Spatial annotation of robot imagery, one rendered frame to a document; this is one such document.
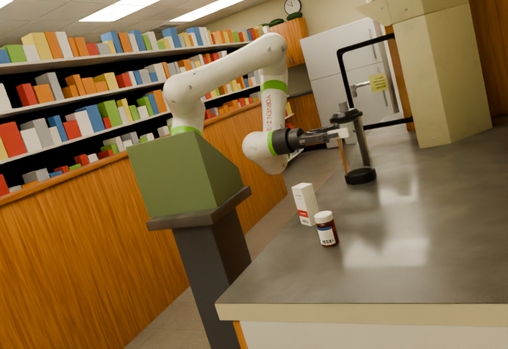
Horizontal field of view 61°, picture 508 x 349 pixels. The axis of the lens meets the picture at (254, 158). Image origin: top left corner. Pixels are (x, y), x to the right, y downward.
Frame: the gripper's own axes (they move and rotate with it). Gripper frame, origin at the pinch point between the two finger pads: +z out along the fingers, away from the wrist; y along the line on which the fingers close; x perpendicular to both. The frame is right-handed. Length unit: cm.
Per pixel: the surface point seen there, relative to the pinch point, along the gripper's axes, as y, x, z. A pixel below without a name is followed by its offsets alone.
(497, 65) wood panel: 67, -3, 47
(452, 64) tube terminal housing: 35.6, -10.2, 32.0
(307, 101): 530, 29, -214
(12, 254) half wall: -17, 29, -179
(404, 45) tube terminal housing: 30.2, -21.1, 18.3
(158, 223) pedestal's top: -17, 20, -77
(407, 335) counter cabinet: -74, 24, 24
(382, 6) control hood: 30.1, -36.7, 13.4
